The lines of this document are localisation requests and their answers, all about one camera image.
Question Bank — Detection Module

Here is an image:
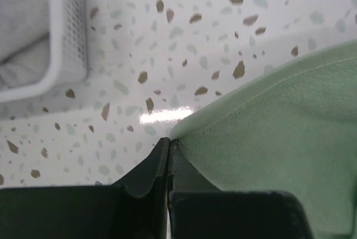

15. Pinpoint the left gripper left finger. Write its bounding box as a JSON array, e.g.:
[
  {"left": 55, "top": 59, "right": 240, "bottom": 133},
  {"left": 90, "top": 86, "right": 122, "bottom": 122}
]
[{"left": 1, "top": 138, "right": 170, "bottom": 238}]

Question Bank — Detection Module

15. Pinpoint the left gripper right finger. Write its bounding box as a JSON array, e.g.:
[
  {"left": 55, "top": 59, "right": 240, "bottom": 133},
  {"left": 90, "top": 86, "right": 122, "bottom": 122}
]
[{"left": 167, "top": 140, "right": 313, "bottom": 239}]

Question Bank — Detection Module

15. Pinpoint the mint green towel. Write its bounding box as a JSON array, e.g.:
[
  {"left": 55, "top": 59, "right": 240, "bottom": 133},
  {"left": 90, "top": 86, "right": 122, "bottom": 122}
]
[{"left": 170, "top": 41, "right": 356, "bottom": 238}]

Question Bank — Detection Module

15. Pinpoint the grey towel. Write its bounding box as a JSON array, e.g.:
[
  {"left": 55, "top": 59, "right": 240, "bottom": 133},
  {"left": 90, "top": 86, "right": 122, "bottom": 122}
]
[{"left": 1, "top": 0, "right": 50, "bottom": 88}]

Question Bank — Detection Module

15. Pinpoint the white plastic basket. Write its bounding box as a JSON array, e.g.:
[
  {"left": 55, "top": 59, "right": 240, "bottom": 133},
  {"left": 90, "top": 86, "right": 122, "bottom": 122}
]
[{"left": 1, "top": 0, "right": 89, "bottom": 103}]

